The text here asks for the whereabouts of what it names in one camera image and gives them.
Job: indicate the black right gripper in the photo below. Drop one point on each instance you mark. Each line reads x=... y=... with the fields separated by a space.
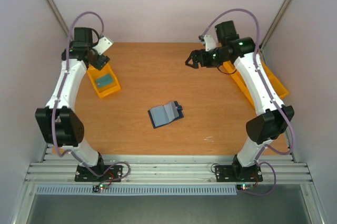
x=199 y=58

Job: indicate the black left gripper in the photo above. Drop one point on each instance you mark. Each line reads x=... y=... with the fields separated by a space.
x=100 y=64

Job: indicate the teal credit card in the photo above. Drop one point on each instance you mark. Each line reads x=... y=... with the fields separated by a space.
x=104 y=81

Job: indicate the blue leather card holder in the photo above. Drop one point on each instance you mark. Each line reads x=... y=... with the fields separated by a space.
x=162 y=115

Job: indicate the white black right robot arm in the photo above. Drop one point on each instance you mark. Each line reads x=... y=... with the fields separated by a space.
x=272 y=116

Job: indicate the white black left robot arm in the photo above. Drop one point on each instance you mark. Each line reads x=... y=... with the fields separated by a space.
x=58 y=121

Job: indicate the yellow bin left side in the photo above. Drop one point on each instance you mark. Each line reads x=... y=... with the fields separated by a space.
x=93 y=74

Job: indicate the yellow bin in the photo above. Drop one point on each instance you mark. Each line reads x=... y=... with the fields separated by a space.
x=242 y=86
x=229 y=68
x=93 y=74
x=281 y=91

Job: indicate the yellow bin far right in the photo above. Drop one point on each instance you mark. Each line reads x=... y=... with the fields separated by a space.
x=229 y=68

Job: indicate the yellow bin middle right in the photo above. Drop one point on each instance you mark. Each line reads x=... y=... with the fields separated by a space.
x=242 y=86

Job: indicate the yellow bin near right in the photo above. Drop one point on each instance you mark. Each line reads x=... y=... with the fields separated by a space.
x=281 y=91

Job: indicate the left small circuit board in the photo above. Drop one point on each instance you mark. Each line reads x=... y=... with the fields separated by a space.
x=100 y=187

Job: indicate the small circuit board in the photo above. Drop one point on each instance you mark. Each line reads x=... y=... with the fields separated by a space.
x=245 y=186
x=100 y=187

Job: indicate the right small circuit board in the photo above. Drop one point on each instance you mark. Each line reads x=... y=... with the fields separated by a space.
x=245 y=186

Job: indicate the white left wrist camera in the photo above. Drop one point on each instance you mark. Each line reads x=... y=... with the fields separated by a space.
x=104 y=43

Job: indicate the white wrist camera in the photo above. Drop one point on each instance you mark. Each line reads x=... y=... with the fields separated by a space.
x=208 y=41
x=104 y=43

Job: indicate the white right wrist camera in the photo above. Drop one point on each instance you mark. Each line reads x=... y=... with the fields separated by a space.
x=208 y=41

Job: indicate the left aluminium corner post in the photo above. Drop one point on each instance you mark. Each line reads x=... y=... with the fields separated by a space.
x=50 y=2

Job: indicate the aluminium corner post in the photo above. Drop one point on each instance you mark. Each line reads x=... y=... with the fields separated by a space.
x=50 y=2
x=276 y=21

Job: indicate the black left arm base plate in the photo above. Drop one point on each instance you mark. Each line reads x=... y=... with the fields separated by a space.
x=83 y=174

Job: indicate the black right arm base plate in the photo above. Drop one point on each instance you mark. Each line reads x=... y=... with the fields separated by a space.
x=227 y=173

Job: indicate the grey slotted cable duct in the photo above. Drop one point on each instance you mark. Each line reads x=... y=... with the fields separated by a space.
x=138 y=190

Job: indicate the right aluminium corner post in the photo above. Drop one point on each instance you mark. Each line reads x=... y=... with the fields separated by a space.
x=276 y=21

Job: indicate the aluminium rail base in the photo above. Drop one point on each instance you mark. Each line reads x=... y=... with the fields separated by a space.
x=167 y=169

